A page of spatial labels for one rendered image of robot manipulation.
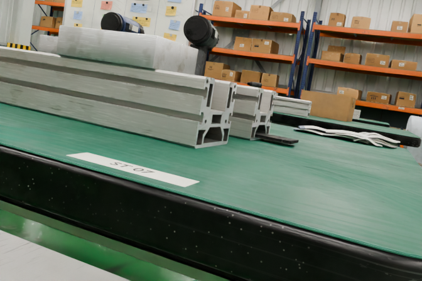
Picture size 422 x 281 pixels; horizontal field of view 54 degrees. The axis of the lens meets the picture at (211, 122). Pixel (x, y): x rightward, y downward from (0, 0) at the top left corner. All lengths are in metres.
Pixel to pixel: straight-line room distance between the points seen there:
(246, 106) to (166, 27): 3.32
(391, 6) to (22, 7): 8.43
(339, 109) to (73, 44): 2.15
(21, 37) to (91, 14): 4.88
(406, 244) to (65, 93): 0.48
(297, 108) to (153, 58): 1.73
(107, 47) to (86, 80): 0.06
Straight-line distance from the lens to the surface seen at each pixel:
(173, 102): 0.49
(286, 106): 2.20
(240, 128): 0.66
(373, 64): 10.16
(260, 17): 10.72
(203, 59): 0.91
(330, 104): 2.61
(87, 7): 4.51
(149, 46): 0.51
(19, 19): 9.47
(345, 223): 0.29
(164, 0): 4.01
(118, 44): 0.54
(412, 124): 4.13
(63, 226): 0.48
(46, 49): 0.90
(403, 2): 11.41
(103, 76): 0.57
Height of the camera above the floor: 0.85
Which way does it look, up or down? 5 degrees down
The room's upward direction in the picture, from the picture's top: 9 degrees clockwise
